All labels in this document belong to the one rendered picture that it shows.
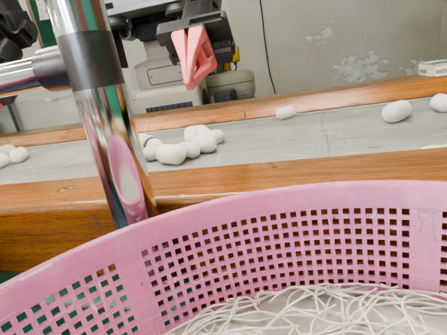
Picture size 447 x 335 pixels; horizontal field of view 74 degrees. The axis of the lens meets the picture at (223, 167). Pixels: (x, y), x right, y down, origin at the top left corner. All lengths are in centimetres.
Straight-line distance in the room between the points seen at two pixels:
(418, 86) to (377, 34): 201
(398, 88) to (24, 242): 50
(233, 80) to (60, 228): 111
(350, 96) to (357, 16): 200
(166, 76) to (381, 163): 93
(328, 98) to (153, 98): 67
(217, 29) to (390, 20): 217
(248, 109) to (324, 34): 197
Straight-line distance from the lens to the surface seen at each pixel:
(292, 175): 17
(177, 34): 44
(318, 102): 51
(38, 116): 318
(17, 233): 25
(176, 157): 31
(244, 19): 244
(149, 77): 109
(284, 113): 46
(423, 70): 60
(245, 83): 127
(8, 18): 80
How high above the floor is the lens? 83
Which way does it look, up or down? 18 degrees down
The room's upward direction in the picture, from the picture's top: 10 degrees counter-clockwise
